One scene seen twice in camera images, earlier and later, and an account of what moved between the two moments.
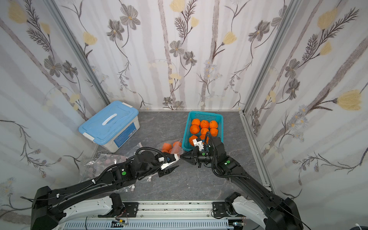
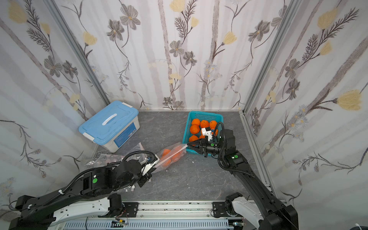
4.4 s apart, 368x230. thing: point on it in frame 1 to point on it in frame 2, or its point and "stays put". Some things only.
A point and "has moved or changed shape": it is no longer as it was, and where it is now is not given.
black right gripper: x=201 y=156 to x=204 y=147
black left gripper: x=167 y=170 to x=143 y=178
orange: x=194 y=129 stays put
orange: x=196 y=121 stays put
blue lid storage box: x=111 y=125 stays put
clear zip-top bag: x=172 y=146 has moved or changed shape
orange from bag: x=191 y=138 stays put
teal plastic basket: x=201 y=116 stays put
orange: x=204 y=124 stays put
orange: x=213 y=124 stays put
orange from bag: x=166 y=147 has moved or changed shape
